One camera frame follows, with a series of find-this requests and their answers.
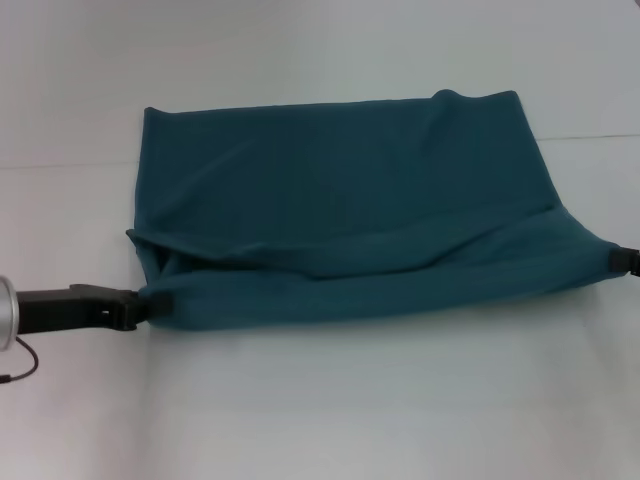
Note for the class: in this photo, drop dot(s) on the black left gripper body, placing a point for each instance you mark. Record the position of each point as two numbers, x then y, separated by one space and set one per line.
70 310

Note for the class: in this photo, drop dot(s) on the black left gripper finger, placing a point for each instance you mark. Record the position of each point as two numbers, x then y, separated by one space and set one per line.
155 305
127 320

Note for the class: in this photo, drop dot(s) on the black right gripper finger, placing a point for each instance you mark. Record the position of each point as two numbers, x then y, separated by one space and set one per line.
625 262

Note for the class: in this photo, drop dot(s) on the teal t-shirt with FREE print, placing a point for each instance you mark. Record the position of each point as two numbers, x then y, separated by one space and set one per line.
350 200

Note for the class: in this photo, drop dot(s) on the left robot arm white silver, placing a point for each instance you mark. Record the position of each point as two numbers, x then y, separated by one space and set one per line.
7 315

